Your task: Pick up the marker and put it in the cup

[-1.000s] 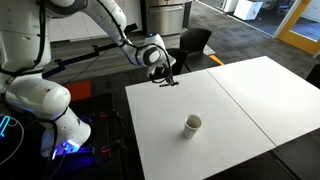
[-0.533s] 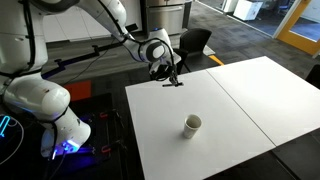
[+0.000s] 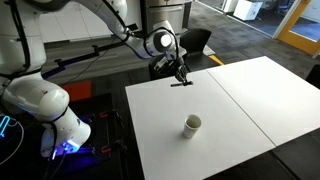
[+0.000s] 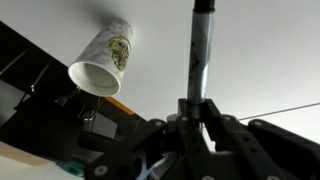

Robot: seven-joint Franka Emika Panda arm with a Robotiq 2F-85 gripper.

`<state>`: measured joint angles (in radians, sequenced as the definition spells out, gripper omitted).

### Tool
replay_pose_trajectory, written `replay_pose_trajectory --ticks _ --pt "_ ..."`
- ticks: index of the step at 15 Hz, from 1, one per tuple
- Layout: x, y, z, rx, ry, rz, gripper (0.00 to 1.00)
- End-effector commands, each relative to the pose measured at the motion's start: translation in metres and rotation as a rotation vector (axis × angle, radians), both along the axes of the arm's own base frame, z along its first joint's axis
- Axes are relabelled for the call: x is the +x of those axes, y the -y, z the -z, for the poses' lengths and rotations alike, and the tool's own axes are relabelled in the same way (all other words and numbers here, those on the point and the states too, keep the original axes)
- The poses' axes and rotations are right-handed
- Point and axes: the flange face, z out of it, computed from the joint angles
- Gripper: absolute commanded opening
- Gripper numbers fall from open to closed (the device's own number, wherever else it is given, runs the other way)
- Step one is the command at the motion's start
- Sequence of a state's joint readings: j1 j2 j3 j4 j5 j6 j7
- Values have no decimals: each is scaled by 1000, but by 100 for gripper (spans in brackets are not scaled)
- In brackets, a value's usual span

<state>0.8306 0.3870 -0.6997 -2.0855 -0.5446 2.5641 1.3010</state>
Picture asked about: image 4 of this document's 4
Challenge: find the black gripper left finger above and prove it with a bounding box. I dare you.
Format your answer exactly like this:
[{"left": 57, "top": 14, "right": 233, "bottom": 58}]
[{"left": 84, "top": 98, "right": 221, "bottom": 180}]

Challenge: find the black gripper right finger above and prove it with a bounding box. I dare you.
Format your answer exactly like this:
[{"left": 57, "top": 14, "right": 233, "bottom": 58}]
[{"left": 201, "top": 99, "right": 320, "bottom": 180}]

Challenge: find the black and grey marker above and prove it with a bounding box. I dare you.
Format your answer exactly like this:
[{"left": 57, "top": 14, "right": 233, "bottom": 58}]
[{"left": 186, "top": 0, "right": 217, "bottom": 119}]

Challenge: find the white paper cup with print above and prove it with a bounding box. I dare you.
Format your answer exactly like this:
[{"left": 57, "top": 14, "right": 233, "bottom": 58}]
[{"left": 67, "top": 17, "right": 135, "bottom": 98}]

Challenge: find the green bin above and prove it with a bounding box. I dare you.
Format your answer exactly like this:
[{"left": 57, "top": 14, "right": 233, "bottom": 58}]
[{"left": 56, "top": 161, "right": 86, "bottom": 176}]

